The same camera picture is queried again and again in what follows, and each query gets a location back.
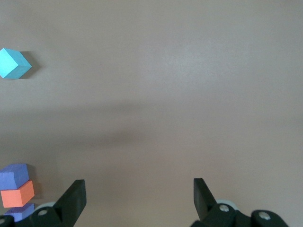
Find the blue foam cube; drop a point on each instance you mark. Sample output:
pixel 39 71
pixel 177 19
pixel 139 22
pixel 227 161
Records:
pixel 11 63

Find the purple foam cube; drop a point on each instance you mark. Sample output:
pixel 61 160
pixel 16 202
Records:
pixel 14 176
pixel 20 212

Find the orange foam cube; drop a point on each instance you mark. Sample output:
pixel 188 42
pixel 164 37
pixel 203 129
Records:
pixel 17 195

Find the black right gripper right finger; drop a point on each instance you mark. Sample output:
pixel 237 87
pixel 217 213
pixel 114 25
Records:
pixel 204 201

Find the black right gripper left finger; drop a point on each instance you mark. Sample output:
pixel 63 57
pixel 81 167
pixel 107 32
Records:
pixel 73 201

